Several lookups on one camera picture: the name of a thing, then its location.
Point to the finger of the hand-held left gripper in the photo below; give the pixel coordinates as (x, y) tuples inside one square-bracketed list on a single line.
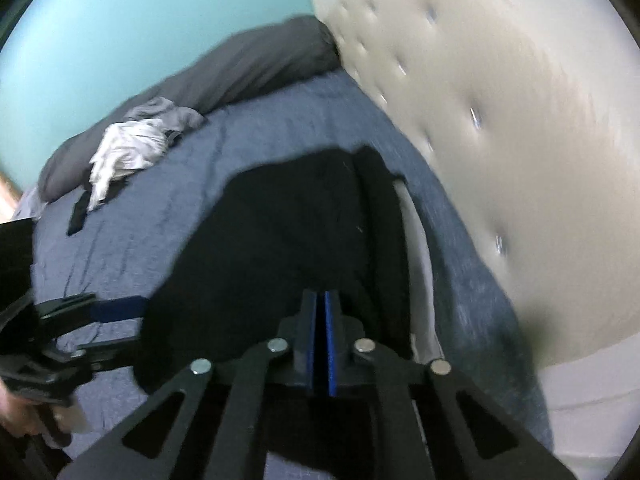
[(120, 308), (110, 350)]

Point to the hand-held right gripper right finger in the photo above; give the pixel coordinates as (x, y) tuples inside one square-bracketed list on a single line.
[(331, 350)]

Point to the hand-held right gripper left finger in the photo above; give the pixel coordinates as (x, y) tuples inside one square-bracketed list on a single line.
[(312, 350)]

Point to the plain black garment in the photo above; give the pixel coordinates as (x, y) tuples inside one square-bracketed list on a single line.
[(250, 260)]

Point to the black sweater with white trim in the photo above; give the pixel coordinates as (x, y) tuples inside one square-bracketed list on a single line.
[(385, 240)]

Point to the person's left hand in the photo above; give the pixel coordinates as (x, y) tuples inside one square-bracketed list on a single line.
[(15, 417)]

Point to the light grey blanket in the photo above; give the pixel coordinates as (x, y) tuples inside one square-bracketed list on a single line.
[(30, 205)]

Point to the white shirt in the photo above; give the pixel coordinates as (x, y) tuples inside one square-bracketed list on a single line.
[(125, 155)]

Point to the grey garment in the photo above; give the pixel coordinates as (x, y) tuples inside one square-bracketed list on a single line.
[(170, 112)]

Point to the dark grey rolled duvet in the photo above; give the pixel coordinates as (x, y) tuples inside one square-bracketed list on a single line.
[(240, 70)]

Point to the cream tufted headboard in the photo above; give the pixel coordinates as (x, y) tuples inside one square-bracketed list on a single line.
[(500, 135)]

